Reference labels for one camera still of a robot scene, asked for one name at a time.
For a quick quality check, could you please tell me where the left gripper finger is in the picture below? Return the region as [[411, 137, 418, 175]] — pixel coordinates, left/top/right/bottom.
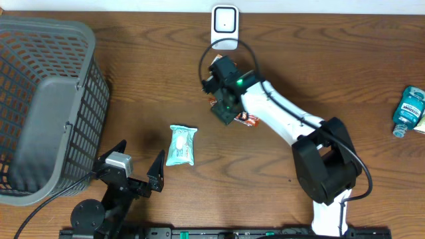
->
[[98, 139, 127, 163], [147, 150, 165, 193]]

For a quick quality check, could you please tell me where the red chocolate bar wrapper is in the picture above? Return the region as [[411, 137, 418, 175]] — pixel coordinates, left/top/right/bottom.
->
[[209, 98, 260, 127]]

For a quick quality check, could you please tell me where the light blue tissue pack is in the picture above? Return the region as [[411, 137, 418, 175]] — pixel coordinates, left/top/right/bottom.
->
[[166, 125, 198, 167]]

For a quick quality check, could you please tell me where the blue mouthwash bottle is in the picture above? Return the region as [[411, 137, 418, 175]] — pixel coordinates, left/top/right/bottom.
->
[[392, 86, 424, 138]]

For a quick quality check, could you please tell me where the small orange snack box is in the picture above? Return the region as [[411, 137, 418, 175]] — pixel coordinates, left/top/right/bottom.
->
[[211, 54, 237, 66]]

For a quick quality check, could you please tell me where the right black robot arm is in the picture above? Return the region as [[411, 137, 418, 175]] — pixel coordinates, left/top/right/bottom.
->
[[203, 55, 362, 236]]

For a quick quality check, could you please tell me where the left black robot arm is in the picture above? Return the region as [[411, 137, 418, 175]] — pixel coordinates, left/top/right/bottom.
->
[[59, 140, 165, 238]]

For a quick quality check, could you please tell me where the grey plastic shopping basket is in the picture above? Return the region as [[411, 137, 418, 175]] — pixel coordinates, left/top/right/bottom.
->
[[1, 16, 110, 206]]

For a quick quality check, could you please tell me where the left black cable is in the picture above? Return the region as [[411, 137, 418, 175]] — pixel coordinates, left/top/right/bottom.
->
[[13, 171, 97, 239]]

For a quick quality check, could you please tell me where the black cable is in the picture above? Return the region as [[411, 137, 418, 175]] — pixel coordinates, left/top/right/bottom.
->
[[13, 171, 97, 239], [198, 38, 373, 236]]

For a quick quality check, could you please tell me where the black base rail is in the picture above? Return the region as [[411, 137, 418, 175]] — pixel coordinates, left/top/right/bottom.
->
[[58, 226, 393, 239]]

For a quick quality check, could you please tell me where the right black cable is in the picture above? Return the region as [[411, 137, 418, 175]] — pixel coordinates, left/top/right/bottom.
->
[[198, 38, 373, 236]]

